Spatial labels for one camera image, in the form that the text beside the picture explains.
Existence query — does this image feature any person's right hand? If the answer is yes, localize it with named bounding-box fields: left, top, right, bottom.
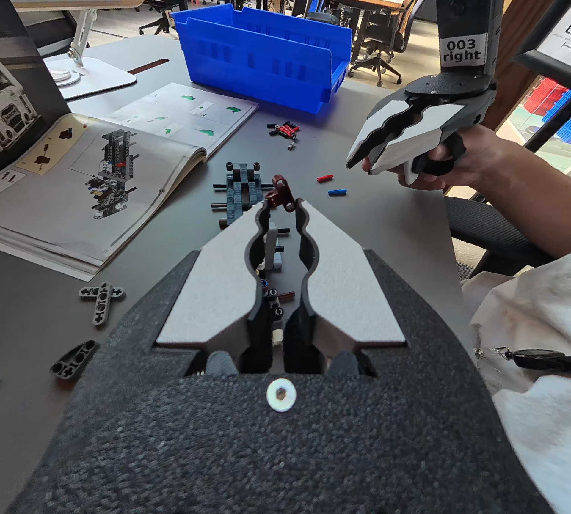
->
left=362, top=124, right=505, bottom=192

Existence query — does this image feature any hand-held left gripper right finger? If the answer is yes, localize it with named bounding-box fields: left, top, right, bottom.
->
left=295, top=198, right=407, bottom=363

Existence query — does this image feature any grey black lego chassis assembly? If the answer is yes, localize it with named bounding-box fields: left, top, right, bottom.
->
left=212, top=162, right=297, bottom=347

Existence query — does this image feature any cluster of black red pins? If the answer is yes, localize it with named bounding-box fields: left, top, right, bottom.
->
left=267, top=121, right=301, bottom=140

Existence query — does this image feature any blue plastic bin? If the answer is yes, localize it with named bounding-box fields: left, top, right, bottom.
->
left=171, top=3, right=353, bottom=115

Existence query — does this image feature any black framed sign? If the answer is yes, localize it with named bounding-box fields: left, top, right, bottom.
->
left=512, top=0, right=571, bottom=89

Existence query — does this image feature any black mesh seat chair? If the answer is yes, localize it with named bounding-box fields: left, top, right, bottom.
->
left=445, top=195, right=554, bottom=278

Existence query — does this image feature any white monitor stand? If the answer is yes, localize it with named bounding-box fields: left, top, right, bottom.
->
left=42, top=8, right=138, bottom=101

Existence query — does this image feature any dark lego box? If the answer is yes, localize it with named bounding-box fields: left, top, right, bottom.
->
left=0, top=0, right=72, bottom=171

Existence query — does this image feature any grey cross-shaped lego beam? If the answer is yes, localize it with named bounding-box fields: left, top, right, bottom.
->
left=79, top=281, right=126, bottom=327

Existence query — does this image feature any dark red lego connector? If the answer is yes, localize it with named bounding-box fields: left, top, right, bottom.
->
left=265, top=174, right=296, bottom=213

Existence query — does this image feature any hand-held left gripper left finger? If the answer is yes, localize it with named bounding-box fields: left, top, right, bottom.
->
left=155, top=199, right=274, bottom=363

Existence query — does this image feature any dark grey lego connector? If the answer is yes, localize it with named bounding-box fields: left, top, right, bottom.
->
left=50, top=340, right=100, bottom=383

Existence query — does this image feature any person's right forearm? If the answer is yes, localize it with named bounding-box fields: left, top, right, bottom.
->
left=473, top=128, right=571, bottom=258

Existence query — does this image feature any person in white t-shirt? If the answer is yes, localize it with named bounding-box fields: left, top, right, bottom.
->
left=462, top=253, right=571, bottom=514

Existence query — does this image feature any wooden partition panel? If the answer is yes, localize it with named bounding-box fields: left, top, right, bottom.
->
left=482, top=0, right=571, bottom=131

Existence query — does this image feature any stack of blue bins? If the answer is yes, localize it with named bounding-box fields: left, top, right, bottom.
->
left=526, top=77, right=571, bottom=144

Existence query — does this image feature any lego instruction booklet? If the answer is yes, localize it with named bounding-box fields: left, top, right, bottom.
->
left=0, top=82, right=259, bottom=283

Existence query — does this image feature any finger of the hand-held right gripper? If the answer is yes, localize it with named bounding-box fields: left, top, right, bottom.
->
left=368, top=103, right=465, bottom=176
left=346, top=95, right=424, bottom=169

